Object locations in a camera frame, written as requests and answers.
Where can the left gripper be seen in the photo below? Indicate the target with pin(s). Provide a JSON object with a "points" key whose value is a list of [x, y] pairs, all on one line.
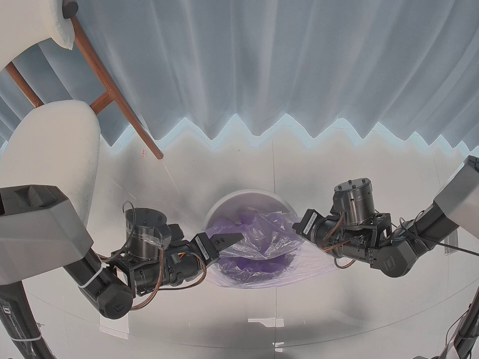
{"points": [[187, 264]]}

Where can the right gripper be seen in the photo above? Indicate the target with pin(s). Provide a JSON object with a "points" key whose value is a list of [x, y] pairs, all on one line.
{"points": [[323, 238]]}

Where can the purple plastic bag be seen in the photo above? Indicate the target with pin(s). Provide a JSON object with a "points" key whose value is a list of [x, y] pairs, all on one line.
{"points": [[262, 230]]}

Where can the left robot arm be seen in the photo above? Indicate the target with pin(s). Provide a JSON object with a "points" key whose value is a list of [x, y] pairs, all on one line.
{"points": [[37, 230]]}

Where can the white trash bin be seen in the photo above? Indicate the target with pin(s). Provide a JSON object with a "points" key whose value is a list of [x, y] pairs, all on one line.
{"points": [[243, 200]]}

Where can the white cushioned wooden chair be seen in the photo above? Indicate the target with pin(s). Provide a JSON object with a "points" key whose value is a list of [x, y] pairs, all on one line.
{"points": [[56, 144]]}

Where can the pale blue curtain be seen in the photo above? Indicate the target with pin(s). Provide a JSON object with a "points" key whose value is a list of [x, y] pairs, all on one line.
{"points": [[262, 51]]}

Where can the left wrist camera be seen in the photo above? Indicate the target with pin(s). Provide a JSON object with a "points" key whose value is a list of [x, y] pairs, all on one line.
{"points": [[173, 235]]}

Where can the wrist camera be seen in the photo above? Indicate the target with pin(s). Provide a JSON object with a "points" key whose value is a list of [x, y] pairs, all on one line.
{"points": [[340, 204], [173, 235]]}

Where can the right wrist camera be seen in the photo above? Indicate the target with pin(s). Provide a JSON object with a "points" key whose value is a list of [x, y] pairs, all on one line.
{"points": [[340, 204]]}

